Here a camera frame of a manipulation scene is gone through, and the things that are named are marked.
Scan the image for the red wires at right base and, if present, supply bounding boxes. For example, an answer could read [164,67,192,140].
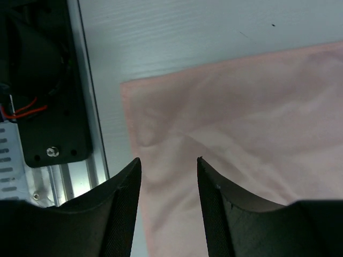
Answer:
[4,96,48,120]

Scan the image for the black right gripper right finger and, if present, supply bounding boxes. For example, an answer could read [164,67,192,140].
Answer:
[197,158,342,256]

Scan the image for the pink cloth napkin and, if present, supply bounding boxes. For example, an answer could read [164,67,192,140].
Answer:
[121,42,342,256]

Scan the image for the white slotted cable duct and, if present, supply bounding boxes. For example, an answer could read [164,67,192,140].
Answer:
[1,112,29,201]

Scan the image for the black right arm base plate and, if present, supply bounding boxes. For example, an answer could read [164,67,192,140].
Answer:
[1,1,92,168]

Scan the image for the aluminium front rail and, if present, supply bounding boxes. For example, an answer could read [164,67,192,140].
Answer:
[25,1,109,207]

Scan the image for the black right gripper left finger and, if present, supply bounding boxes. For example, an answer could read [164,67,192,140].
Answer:
[1,158,141,256]

